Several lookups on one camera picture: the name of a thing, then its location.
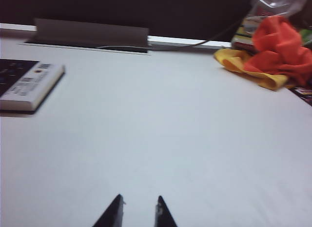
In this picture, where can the yellow cloth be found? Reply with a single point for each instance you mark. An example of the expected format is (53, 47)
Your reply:
(256, 75)

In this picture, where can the green artificial plant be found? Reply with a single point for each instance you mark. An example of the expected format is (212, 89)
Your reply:
(307, 37)

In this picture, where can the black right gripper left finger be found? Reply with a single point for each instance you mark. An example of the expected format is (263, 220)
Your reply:
(114, 214)

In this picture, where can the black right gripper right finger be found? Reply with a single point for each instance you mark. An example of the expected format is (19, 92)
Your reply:
(164, 217)

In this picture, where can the clear plastic snack bag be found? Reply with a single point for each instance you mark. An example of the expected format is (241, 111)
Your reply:
(263, 7)

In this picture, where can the orange cloth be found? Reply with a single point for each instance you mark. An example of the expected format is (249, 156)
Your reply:
(280, 51)

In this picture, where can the black book with white pages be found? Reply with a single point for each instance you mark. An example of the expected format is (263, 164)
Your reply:
(26, 88)

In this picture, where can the grey fabric desk divider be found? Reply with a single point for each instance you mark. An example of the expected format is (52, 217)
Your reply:
(146, 9)

